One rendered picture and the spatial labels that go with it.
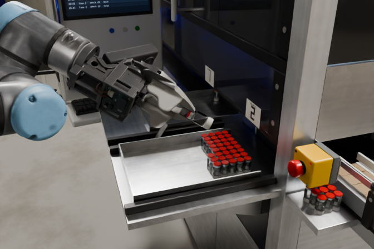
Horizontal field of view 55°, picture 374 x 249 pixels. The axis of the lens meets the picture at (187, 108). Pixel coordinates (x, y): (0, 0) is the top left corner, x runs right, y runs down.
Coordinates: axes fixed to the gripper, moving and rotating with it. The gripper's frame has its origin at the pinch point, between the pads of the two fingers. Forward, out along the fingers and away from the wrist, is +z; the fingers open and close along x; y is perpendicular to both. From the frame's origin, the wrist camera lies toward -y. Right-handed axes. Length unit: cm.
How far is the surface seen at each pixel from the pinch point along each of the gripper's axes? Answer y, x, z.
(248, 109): -34.2, -22.2, 16.9
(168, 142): -25.1, -42.5, 1.4
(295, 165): -10.6, -9.8, 27.6
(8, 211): -32, -184, -60
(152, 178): -8.1, -38.0, 1.8
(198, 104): -57, -53, 6
